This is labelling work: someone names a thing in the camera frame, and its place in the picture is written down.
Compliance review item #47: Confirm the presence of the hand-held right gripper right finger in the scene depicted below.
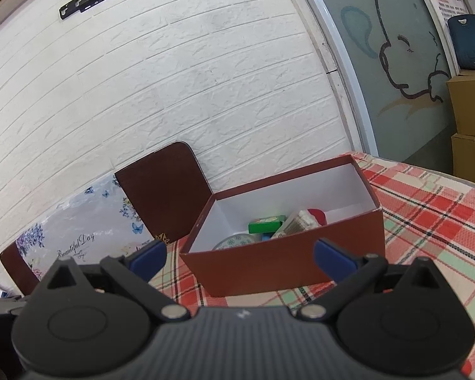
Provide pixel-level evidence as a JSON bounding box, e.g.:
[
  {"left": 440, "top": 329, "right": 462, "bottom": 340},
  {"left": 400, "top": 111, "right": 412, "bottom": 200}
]
[{"left": 297, "top": 238, "right": 446, "bottom": 322}]

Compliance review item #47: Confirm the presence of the floral butterfly printed bag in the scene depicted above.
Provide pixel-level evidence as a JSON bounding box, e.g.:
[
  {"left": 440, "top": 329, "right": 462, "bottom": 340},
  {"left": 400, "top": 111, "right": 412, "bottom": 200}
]
[{"left": 16, "top": 173, "right": 160, "bottom": 282}]

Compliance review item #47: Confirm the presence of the large cardboard carton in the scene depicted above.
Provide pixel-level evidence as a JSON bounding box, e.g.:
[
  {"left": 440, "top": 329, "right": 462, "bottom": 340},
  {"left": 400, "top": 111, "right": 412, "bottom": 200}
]
[
  {"left": 451, "top": 134, "right": 475, "bottom": 189},
  {"left": 446, "top": 69, "right": 475, "bottom": 138}
]

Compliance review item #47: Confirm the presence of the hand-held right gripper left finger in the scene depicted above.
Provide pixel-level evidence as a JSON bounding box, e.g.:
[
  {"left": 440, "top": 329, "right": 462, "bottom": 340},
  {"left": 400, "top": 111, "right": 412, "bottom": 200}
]
[{"left": 32, "top": 239, "right": 191, "bottom": 322}]

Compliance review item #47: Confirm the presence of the brown cardboard box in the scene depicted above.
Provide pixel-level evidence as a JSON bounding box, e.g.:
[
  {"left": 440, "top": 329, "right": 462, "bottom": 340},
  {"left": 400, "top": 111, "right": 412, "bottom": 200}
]
[{"left": 179, "top": 154, "right": 387, "bottom": 298}]

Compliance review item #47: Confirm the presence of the brown board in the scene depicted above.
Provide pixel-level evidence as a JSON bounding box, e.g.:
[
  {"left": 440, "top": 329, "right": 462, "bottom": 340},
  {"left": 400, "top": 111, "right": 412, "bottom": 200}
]
[{"left": 0, "top": 241, "right": 41, "bottom": 296}]

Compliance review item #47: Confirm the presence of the dark blue bag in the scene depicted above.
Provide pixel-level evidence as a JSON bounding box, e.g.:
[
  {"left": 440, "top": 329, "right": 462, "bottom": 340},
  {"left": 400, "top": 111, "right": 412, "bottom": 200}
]
[{"left": 447, "top": 13, "right": 475, "bottom": 72}]

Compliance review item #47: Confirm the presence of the brown box lid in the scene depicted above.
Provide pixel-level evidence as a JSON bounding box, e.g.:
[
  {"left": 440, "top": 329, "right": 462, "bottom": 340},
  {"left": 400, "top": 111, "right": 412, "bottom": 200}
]
[{"left": 115, "top": 141, "right": 213, "bottom": 243}]

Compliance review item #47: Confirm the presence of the cotton swab pack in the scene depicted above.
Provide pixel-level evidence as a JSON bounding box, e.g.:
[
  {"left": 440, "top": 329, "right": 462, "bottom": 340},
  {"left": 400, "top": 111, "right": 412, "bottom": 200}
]
[{"left": 271, "top": 211, "right": 320, "bottom": 240}]

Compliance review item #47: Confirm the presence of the frosted glass door cartoon print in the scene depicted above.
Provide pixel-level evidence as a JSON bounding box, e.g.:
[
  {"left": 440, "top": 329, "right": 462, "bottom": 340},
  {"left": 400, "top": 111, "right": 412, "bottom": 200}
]
[{"left": 289, "top": 0, "right": 467, "bottom": 175}]

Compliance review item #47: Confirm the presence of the small green box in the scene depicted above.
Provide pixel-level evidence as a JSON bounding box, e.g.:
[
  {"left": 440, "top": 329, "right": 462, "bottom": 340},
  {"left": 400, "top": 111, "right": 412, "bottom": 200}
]
[{"left": 248, "top": 214, "right": 288, "bottom": 235}]

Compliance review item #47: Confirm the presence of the round patterned tin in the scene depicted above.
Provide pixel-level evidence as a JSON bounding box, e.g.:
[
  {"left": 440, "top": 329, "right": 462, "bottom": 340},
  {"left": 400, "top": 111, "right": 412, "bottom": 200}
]
[{"left": 212, "top": 233, "right": 263, "bottom": 251}]

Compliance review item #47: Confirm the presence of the small red object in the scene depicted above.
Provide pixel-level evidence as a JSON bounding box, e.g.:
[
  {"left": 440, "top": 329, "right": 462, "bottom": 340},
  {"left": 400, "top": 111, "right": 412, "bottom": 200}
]
[{"left": 307, "top": 207, "right": 329, "bottom": 226}]

